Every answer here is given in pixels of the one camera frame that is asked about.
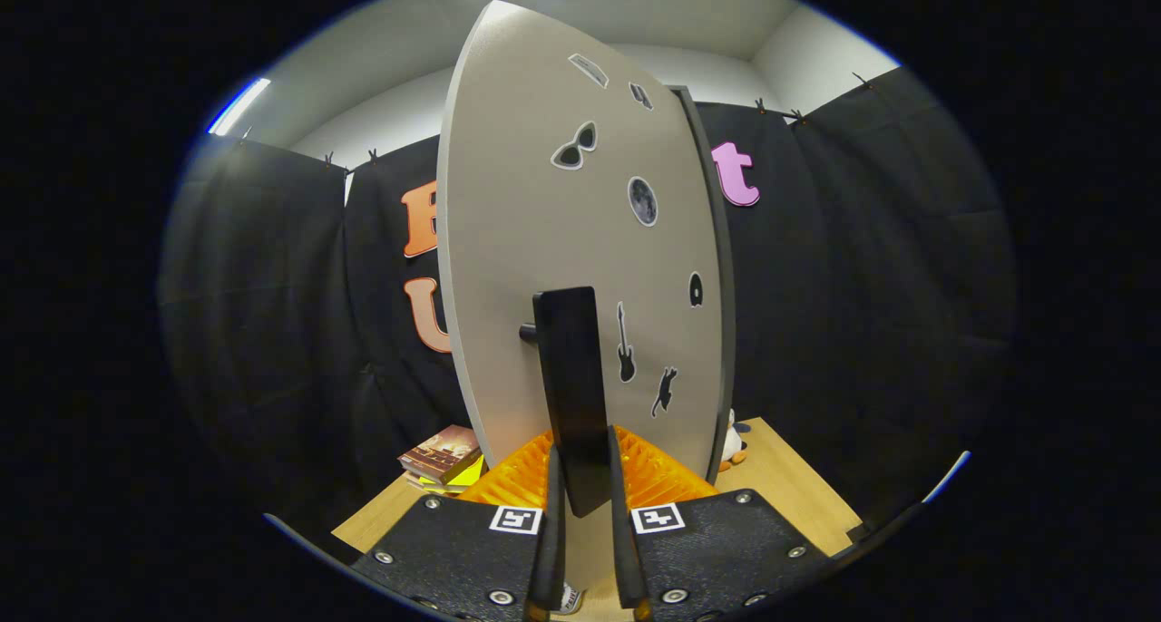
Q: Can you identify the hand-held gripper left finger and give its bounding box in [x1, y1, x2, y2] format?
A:
[349, 427, 568, 622]

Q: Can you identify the black door handle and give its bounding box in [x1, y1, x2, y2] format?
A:
[519, 287, 613, 519]

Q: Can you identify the penguin plush toy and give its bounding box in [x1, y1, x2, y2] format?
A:
[719, 409, 750, 473]

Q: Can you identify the narrow ceiling light panel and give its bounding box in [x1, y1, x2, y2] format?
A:
[209, 78, 271, 136]

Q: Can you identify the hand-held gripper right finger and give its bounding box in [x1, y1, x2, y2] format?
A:
[606, 425, 835, 622]

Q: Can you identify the beige shoe cabinet door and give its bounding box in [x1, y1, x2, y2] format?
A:
[437, 0, 727, 596]

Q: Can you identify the dark grey shoe cabinet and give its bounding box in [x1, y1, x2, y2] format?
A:
[671, 85, 737, 478]

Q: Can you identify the yellow book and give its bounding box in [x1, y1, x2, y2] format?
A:
[417, 454, 486, 494]

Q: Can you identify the brown book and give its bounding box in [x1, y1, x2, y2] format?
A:
[397, 425, 483, 485]

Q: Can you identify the black backdrop cloth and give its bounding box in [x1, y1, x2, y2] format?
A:
[159, 64, 1017, 550]

